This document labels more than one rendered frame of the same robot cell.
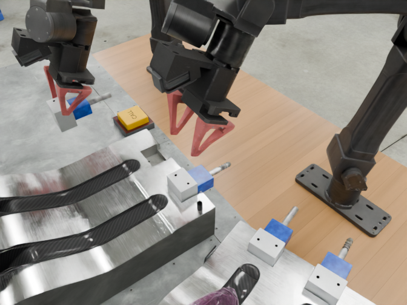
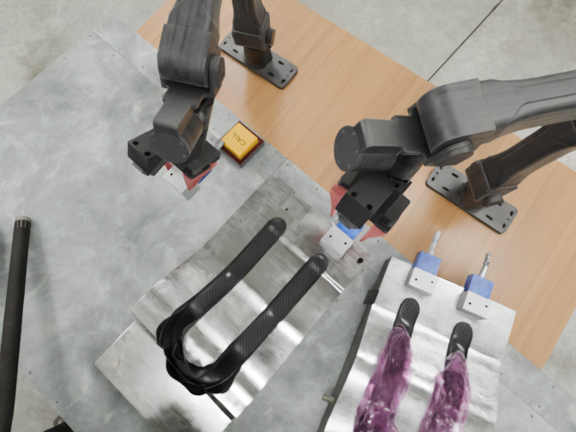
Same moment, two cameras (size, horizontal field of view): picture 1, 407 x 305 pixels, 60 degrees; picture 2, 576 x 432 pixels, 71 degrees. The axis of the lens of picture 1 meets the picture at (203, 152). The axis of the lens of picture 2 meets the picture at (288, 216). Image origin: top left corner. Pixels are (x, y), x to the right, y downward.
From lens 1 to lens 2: 0.42 m
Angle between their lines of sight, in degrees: 30
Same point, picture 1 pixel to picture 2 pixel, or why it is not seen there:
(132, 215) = (298, 280)
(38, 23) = (170, 147)
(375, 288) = (505, 282)
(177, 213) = (340, 271)
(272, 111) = (387, 90)
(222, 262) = (387, 302)
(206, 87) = (386, 206)
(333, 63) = not seen: outside the picture
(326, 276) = (476, 302)
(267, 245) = (424, 284)
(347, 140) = (495, 175)
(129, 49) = not seen: hidden behind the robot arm
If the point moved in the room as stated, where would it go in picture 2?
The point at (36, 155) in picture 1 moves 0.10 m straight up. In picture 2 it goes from (153, 211) to (136, 197)
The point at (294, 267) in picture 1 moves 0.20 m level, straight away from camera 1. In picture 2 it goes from (446, 291) to (461, 198)
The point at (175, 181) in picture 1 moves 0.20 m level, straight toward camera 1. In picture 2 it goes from (333, 243) to (375, 349)
